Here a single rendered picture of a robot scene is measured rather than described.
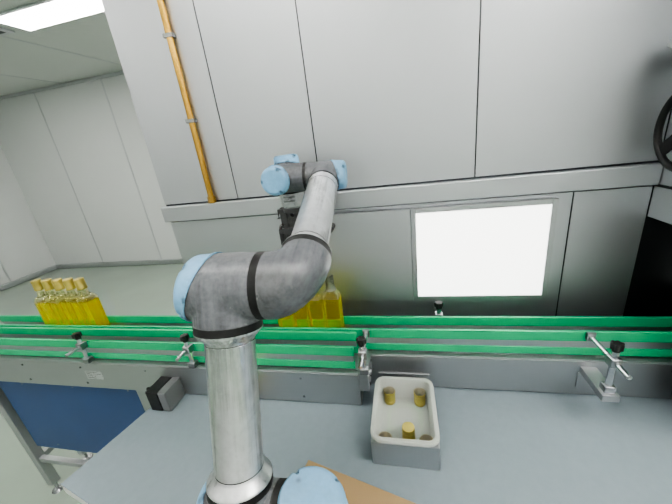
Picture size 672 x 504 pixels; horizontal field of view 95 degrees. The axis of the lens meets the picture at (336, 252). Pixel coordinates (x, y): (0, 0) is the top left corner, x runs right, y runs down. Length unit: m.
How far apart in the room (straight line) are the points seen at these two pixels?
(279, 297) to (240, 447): 0.27
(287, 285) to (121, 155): 5.23
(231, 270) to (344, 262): 0.67
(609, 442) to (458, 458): 0.39
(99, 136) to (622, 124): 5.67
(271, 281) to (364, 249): 0.66
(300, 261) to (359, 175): 0.62
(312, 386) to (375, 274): 0.43
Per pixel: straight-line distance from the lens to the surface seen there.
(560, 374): 1.20
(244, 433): 0.62
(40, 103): 6.49
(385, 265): 1.11
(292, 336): 1.11
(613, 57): 1.19
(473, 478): 0.99
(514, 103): 1.10
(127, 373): 1.47
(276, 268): 0.48
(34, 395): 2.01
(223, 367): 0.57
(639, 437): 1.22
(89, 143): 5.98
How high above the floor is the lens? 1.56
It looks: 20 degrees down
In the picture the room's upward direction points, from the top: 7 degrees counter-clockwise
